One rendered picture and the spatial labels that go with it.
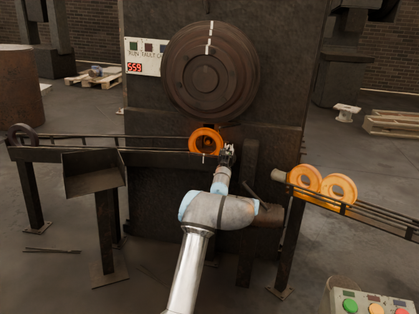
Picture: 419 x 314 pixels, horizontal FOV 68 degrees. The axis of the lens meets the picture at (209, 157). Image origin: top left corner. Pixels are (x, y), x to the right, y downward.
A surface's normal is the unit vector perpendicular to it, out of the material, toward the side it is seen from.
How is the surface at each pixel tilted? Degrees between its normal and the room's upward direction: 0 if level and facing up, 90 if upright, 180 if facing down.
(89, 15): 90
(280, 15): 90
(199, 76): 90
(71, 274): 0
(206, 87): 90
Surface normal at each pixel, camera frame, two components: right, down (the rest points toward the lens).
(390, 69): -0.18, 0.40
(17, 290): 0.06, -0.90
